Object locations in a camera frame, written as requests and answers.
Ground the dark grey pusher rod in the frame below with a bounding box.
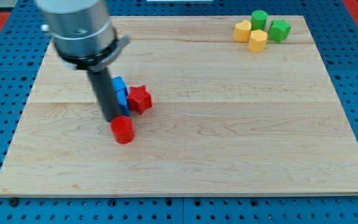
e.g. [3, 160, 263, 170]
[87, 68, 122, 123]

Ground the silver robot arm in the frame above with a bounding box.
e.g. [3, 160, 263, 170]
[35, 0, 130, 122]

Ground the red star block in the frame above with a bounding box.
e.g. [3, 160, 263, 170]
[126, 85, 152, 114]

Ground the yellow heart block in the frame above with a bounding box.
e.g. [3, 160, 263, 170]
[232, 20, 252, 42]

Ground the green star block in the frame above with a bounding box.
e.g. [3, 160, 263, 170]
[268, 19, 291, 43]

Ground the blue cube block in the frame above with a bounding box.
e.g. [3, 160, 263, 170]
[111, 76, 130, 116]

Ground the red cylinder block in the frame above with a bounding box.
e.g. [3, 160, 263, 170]
[110, 116, 135, 144]

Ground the wooden board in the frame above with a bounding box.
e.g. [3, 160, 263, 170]
[0, 16, 358, 198]

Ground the yellow hexagon block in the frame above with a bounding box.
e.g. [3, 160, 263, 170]
[248, 30, 268, 53]

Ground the green cylinder block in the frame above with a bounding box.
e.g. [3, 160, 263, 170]
[251, 10, 269, 30]

